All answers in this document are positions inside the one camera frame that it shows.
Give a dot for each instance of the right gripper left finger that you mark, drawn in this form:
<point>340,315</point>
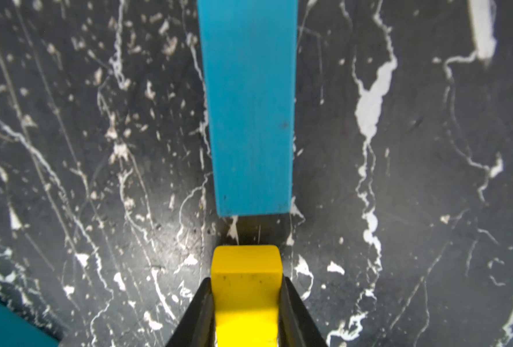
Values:
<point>197,326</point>

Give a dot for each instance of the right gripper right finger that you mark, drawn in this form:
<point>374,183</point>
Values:
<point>296,326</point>

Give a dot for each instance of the yellow block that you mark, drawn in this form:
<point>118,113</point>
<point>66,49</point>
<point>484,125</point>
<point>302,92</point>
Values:
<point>246,285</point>

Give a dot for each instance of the teal block body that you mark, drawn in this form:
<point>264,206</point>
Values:
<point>15,331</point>

